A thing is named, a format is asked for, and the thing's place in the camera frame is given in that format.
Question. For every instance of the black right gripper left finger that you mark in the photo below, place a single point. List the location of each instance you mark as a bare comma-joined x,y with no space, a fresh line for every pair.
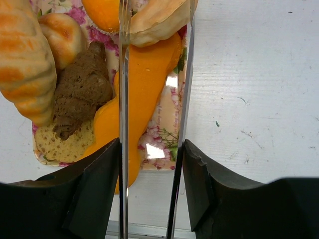
71,203

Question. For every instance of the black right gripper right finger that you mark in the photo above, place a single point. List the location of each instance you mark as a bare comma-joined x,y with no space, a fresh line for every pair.
225,205

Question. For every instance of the striped golden croissant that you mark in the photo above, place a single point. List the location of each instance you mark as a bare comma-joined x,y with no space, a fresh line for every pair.
27,68

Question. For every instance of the orange oval bun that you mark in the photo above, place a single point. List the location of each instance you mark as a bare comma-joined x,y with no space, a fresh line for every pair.
103,13

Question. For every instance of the pale curved crescent bread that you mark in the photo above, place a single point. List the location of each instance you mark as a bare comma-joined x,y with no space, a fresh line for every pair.
159,20

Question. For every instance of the metal serving tongs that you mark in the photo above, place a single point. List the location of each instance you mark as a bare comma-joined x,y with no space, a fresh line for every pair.
125,15

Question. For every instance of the toast bread slice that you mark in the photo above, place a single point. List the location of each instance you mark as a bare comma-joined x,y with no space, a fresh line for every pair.
71,150

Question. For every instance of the long orange wavy bread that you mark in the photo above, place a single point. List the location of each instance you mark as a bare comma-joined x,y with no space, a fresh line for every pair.
148,69

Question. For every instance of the floral serving tray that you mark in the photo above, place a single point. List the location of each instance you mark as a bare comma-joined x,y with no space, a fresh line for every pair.
158,144

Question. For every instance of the brown chocolate croissant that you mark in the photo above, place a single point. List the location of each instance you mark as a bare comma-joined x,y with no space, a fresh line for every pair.
83,86

